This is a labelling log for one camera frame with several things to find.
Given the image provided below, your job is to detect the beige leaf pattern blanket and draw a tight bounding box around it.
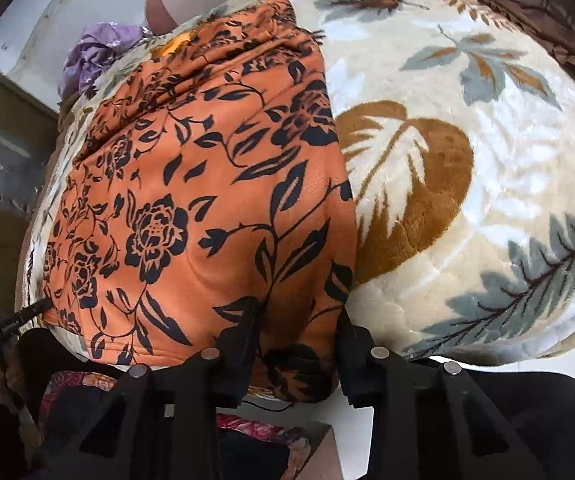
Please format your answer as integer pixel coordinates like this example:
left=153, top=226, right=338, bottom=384
left=15, top=0, right=575, bottom=365

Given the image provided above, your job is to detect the purple floral cloth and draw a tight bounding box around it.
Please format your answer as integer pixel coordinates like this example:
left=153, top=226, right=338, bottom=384
left=58, top=22, right=147, bottom=101

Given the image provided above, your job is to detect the orange black floral shirt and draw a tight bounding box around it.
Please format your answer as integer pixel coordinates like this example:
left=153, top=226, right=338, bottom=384
left=40, top=0, right=357, bottom=402

